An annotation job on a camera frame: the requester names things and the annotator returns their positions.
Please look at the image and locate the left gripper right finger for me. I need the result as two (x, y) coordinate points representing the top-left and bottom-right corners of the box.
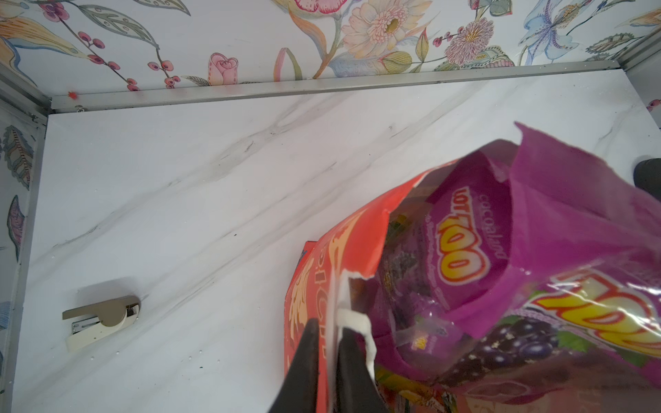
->
(336, 328), (388, 413)

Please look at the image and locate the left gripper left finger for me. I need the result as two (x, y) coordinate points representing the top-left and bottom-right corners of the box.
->
(269, 318), (319, 413)

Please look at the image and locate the red paper gift bag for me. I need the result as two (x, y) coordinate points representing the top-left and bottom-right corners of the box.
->
(284, 163), (451, 412)

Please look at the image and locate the purple grape candy bag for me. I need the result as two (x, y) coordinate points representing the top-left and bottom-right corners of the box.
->
(368, 127), (660, 404)

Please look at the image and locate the beige stapler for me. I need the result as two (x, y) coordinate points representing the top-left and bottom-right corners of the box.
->
(62, 295), (141, 353)

